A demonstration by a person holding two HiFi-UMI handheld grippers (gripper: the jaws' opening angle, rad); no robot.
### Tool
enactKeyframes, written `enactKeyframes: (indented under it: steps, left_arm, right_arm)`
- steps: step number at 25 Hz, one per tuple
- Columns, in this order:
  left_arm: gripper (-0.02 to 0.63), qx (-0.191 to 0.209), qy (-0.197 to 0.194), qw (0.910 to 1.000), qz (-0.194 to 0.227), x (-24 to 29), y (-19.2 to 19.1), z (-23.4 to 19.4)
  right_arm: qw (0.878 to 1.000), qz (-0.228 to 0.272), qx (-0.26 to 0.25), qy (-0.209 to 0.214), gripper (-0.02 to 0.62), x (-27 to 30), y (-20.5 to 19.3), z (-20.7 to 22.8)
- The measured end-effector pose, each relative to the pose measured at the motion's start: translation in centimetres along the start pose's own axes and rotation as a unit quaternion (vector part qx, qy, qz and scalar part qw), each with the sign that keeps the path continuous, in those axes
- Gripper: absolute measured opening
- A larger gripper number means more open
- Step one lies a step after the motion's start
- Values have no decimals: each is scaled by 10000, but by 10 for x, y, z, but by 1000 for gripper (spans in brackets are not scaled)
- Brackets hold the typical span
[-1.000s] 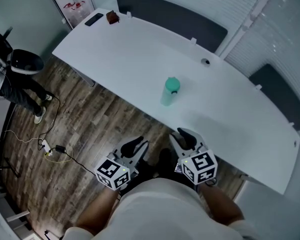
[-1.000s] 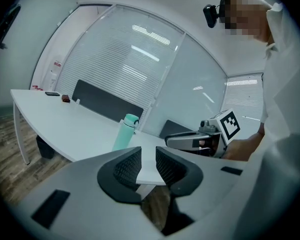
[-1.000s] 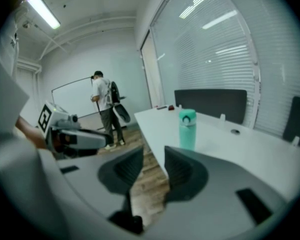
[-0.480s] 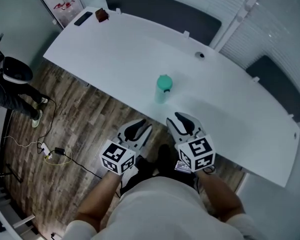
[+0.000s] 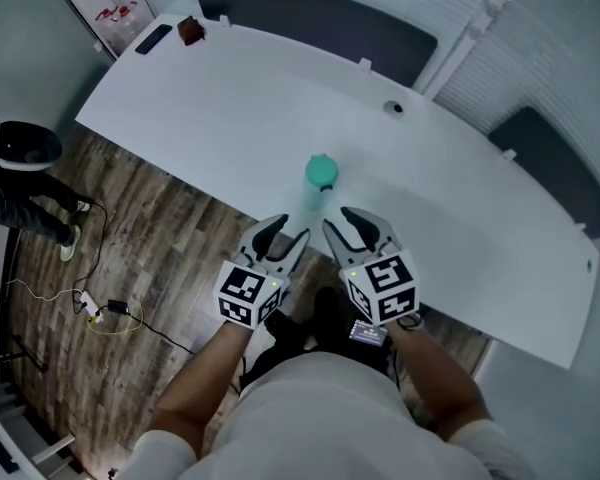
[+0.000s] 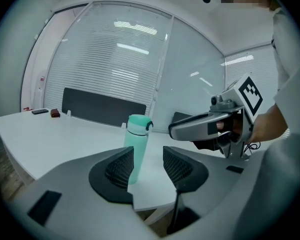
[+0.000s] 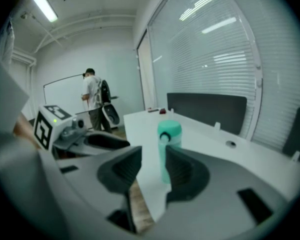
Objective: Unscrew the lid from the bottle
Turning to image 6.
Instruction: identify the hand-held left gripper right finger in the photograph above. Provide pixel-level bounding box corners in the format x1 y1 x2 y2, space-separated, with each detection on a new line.
162 145 268 240

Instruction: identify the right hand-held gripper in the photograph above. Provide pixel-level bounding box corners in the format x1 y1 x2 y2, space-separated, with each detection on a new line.
168 73 264 160

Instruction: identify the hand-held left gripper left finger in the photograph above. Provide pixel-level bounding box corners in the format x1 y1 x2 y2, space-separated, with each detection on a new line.
7 145 163 240

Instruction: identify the teal bottle cap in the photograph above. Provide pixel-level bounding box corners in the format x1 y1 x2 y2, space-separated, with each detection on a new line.
127 114 154 137

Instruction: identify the teal water bottle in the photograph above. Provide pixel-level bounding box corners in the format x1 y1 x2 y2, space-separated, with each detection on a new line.
123 130 149 185

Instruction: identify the person's right forearm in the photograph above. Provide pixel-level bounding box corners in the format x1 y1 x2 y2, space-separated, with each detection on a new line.
249 103 289 143

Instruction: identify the person's right hand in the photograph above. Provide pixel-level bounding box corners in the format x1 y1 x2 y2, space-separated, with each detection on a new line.
216 116 242 135

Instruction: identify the short dark desk partition panel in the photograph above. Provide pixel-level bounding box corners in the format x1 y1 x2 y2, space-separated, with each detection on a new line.
171 111 191 125

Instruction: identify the black phone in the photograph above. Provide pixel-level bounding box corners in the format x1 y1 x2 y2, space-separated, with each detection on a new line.
31 108 50 116

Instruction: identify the long dark desk partition panel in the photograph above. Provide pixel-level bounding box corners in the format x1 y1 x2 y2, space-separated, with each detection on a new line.
61 87 147 129

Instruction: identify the person's white shirt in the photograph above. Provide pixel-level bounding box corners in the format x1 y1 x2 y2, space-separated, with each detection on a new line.
233 6 300 240

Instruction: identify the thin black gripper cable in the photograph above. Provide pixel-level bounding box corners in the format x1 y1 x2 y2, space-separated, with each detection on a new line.
244 141 262 152

